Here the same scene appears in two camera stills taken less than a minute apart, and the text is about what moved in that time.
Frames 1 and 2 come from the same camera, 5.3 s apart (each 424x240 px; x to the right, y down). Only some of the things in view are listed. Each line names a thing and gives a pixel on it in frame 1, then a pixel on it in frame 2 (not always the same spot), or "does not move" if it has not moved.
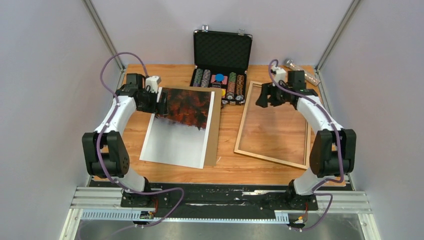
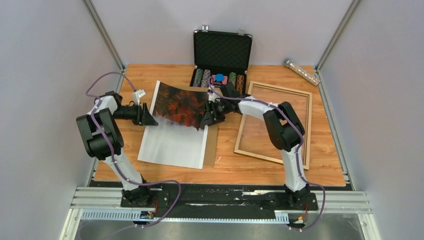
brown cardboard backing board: (213, 143) does not move
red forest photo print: (179, 137) does not move
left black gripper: (161, 108) → (144, 118)
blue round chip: (219, 77) does not move
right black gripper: (268, 89) → (209, 119)
